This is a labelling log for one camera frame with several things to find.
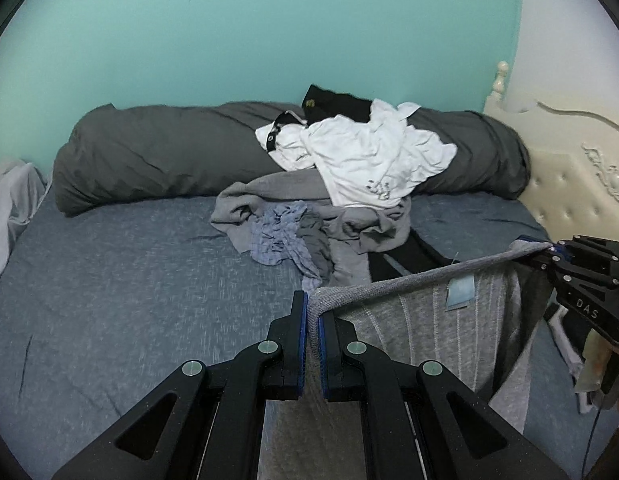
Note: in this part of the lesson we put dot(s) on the light grey blanket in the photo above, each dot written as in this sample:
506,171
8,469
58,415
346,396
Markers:
9,210

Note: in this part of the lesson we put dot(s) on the folded black and lavender garment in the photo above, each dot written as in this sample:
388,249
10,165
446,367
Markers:
559,330

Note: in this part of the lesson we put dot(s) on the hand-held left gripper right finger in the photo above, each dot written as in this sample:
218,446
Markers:
325,365

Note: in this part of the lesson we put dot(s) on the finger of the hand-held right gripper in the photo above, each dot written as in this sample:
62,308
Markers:
584,272
589,250

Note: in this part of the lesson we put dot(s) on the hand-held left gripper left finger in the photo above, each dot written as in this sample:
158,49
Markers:
303,340

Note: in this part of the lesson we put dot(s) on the dark grey rolled duvet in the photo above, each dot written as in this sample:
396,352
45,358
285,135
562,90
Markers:
139,160

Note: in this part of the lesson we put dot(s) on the person's right hand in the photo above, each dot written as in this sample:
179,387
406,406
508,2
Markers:
593,365

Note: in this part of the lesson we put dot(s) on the blue checked cloth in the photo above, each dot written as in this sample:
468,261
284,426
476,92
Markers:
279,235

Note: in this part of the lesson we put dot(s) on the crumpled grey garment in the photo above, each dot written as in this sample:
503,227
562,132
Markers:
239,205

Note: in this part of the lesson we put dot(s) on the cream tufted headboard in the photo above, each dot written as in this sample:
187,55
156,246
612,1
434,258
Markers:
564,185

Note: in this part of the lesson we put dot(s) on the black garment with gold label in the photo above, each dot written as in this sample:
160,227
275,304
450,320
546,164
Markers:
334,102

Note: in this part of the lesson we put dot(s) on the grey knit sweater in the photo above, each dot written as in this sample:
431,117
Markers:
414,320

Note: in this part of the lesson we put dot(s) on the person's right forearm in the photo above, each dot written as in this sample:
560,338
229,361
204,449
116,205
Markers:
614,460

